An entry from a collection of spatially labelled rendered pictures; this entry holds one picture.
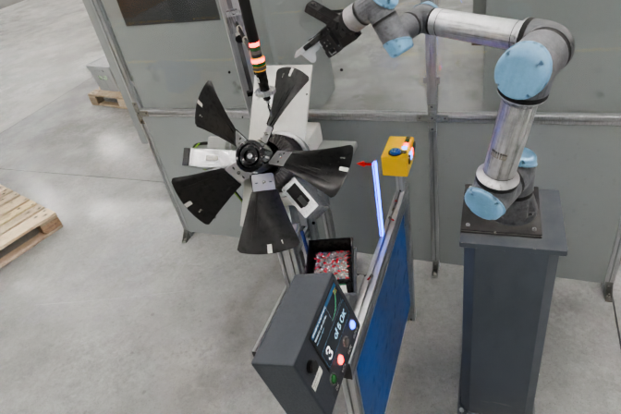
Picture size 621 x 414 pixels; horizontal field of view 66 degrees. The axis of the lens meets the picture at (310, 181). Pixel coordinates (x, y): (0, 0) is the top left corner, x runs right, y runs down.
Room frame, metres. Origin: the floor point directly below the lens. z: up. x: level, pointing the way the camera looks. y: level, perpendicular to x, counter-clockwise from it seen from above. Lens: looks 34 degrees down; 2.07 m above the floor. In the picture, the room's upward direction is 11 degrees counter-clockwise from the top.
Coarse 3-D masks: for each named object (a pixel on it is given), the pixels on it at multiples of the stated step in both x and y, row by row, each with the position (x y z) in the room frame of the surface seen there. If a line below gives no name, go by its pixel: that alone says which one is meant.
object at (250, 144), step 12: (240, 144) 1.54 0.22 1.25; (252, 144) 1.53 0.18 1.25; (264, 144) 1.55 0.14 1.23; (240, 156) 1.53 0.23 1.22; (252, 156) 1.50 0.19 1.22; (264, 156) 1.48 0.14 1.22; (240, 168) 1.49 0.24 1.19; (252, 168) 1.47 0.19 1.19; (264, 168) 1.49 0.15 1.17; (276, 168) 1.53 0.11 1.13
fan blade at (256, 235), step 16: (256, 192) 1.44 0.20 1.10; (272, 192) 1.46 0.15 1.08; (256, 208) 1.41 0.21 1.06; (272, 208) 1.42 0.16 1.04; (256, 224) 1.38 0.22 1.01; (272, 224) 1.38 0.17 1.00; (288, 224) 1.39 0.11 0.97; (240, 240) 1.34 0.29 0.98; (256, 240) 1.34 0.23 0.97; (272, 240) 1.34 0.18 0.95; (288, 240) 1.35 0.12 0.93
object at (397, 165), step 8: (392, 136) 1.70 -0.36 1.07; (392, 144) 1.64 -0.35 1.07; (400, 144) 1.62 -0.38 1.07; (408, 144) 1.61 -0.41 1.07; (384, 152) 1.59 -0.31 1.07; (400, 152) 1.56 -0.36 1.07; (408, 152) 1.56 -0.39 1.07; (384, 160) 1.56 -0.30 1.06; (392, 160) 1.55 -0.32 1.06; (400, 160) 1.53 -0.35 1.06; (384, 168) 1.56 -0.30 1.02; (392, 168) 1.55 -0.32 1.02; (400, 168) 1.53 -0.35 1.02; (408, 168) 1.55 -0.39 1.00; (400, 176) 1.53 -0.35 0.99
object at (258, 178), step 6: (258, 174) 1.50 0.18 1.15; (264, 174) 1.50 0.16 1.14; (270, 174) 1.51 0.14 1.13; (252, 180) 1.47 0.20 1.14; (258, 180) 1.48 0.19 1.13; (270, 180) 1.49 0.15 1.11; (252, 186) 1.46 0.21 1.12; (258, 186) 1.47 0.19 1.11; (264, 186) 1.47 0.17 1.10; (270, 186) 1.48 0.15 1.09
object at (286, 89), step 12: (276, 72) 1.77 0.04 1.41; (288, 72) 1.69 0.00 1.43; (300, 72) 1.63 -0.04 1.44; (276, 84) 1.73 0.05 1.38; (288, 84) 1.64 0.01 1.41; (300, 84) 1.58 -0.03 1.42; (276, 96) 1.67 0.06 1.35; (288, 96) 1.59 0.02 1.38; (276, 108) 1.61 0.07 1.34; (276, 120) 1.56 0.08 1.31
